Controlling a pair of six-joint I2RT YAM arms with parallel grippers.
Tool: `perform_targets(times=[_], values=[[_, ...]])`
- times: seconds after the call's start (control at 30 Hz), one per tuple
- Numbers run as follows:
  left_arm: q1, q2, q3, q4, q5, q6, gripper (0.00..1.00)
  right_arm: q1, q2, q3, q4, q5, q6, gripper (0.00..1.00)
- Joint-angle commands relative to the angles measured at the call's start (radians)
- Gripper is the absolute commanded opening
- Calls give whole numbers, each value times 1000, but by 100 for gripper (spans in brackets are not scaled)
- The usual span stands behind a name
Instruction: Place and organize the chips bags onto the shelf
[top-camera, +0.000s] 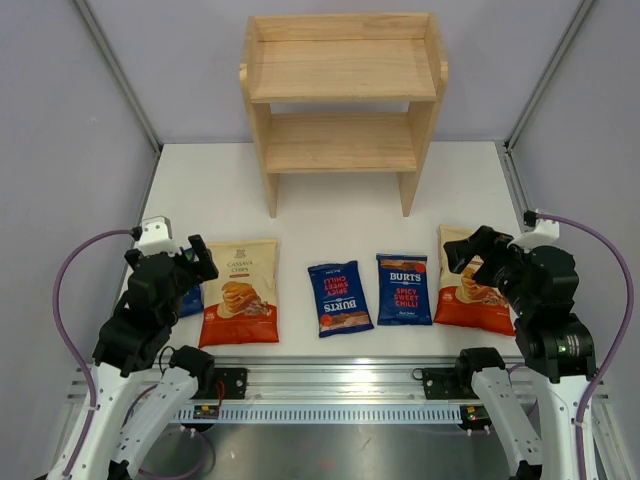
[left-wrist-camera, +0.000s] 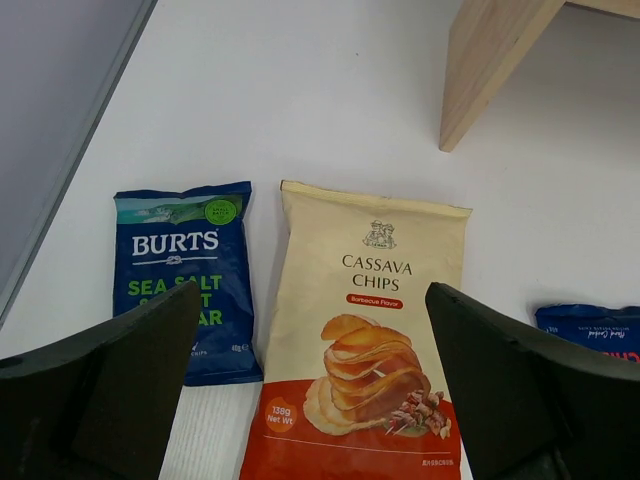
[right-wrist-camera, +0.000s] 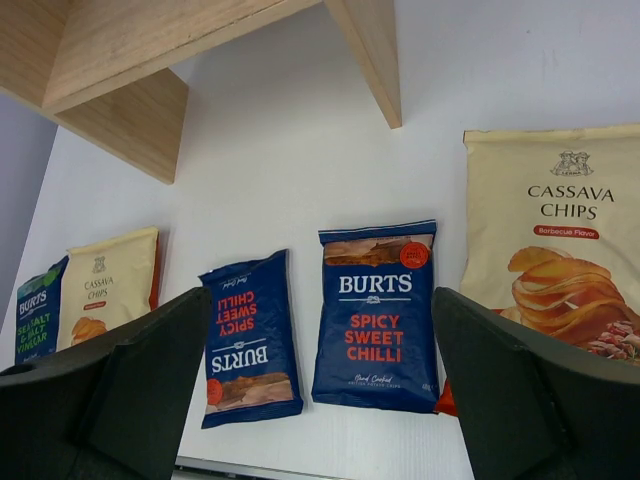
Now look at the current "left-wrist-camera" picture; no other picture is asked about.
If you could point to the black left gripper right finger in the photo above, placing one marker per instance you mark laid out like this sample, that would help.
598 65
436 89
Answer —
529 404

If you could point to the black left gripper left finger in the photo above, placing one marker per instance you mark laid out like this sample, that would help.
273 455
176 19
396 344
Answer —
100 404

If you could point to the blue spicy chilli bag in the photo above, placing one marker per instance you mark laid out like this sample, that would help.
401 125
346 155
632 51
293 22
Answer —
613 332

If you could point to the wooden two-tier shelf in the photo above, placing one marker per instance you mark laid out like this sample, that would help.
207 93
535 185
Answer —
586 58

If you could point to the blue sea salt vinegar bag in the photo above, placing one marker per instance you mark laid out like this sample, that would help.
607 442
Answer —
164 239

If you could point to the aluminium frame post left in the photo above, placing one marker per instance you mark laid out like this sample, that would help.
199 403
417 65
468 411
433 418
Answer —
60 64

